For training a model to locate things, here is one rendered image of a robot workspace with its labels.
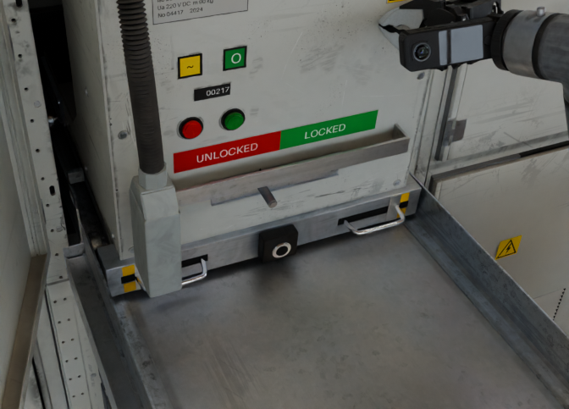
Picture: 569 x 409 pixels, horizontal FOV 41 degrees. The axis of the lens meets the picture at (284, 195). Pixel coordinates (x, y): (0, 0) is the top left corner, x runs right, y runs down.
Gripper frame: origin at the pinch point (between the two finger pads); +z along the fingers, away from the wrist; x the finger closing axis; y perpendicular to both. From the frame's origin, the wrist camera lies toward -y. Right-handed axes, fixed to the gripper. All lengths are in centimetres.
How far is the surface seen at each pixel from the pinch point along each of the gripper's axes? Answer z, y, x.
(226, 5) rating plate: 5.0, -21.0, 7.2
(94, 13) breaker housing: 9.4, -36.0, 9.5
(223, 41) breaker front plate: 6.6, -21.1, 2.6
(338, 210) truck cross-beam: 11.2, -1.5, -31.2
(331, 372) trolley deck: -6.0, -20.2, -43.1
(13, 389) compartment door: 15, -56, -36
